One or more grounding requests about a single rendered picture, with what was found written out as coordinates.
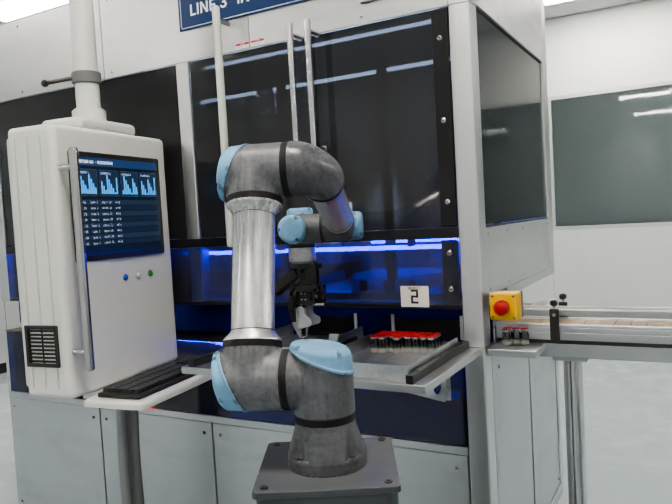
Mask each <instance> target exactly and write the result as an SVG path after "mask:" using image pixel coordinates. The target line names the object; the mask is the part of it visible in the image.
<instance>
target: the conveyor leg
mask: <svg viewBox="0 0 672 504"><path fill-rule="evenodd" d="M553 360H559V361H563V371H564V396H565V422H566V447H567V473H568V499H569V504H588V501H587V474H586V447H585V421H584V394H583V368H582V362H587V361H588V360H589V359H582V358H562V357H553Z"/></svg>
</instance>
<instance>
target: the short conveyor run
mask: <svg viewBox="0 0 672 504"><path fill-rule="evenodd" d="M559 298H560V299H561V301H562V302H559V306H557V305H558V301H557V300H551V301H550V305H551V306H546V305H524V314H523V315H524V316H523V317H521V318H520V319H518V320H517V321H510V320H501V321H499V322H496V325H495V340H496V343H497V342H498V341H502V333H503V332H502V328H504V327H520V333H521V327H528V332H529V343H544V344H545V351H544V352H543V353H542V354H541V355H540V356H543V357H562V358H582V359H601V360H621V361H640V362H659V363H672V307H614V306H568V302H564V299H566V298H567V295H566V294H565V293H561V294H560V295H559ZM544 316H549V317H544ZM588 317H610V318H588ZM631 318H655V319H631Z"/></svg>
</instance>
